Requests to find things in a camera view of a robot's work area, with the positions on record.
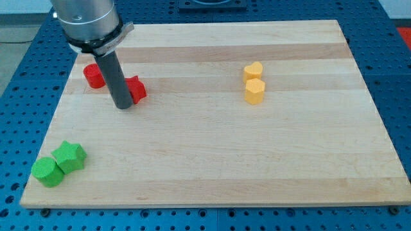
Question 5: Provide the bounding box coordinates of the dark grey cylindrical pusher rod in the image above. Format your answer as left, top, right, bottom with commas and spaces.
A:
94, 51, 133, 109

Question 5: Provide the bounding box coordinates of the yellow hexagon block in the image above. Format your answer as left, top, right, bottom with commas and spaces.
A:
244, 78, 265, 105

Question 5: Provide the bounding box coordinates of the light wooden board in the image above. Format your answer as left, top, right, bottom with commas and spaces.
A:
21, 20, 410, 209

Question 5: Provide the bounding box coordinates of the green star block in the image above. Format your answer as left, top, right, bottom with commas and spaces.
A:
51, 141, 87, 175

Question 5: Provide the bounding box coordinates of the red star block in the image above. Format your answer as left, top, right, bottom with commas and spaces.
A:
125, 76, 147, 105

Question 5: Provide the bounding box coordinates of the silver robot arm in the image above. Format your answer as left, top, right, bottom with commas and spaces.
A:
51, 0, 134, 109

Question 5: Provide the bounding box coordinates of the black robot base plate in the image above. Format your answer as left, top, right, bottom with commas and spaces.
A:
178, 0, 247, 12

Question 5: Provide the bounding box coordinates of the green cylinder block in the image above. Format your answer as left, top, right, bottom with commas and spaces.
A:
31, 157, 64, 187

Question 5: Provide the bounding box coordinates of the red cylinder block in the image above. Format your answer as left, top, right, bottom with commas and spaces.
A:
83, 64, 105, 89

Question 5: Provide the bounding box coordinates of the yellow heart block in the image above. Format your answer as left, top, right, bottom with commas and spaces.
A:
243, 62, 263, 83

